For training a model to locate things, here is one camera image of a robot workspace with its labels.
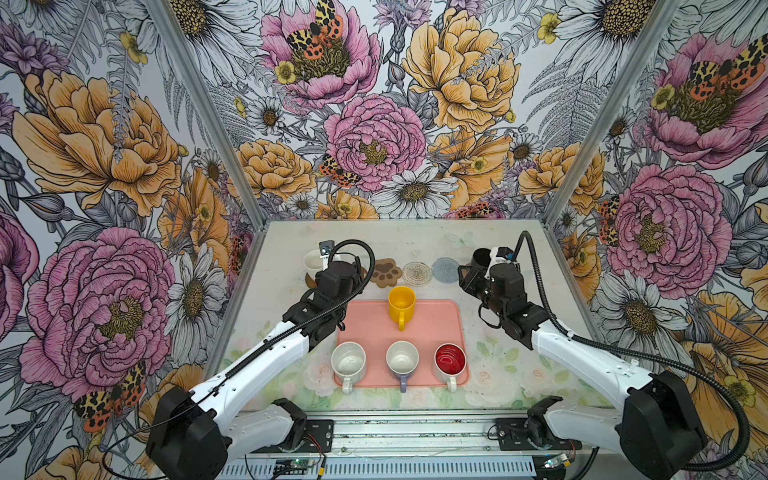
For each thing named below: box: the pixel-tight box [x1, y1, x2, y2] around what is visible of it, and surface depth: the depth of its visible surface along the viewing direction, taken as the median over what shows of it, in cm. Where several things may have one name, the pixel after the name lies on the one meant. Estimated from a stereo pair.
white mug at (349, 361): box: [331, 341, 367, 395], surface depth 81 cm
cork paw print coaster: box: [370, 258, 402, 288], surface depth 107 cm
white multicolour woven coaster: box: [402, 261, 433, 287], surface depth 107 cm
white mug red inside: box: [433, 342, 467, 393], surface depth 82 cm
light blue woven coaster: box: [431, 257, 460, 284], surface depth 110 cm
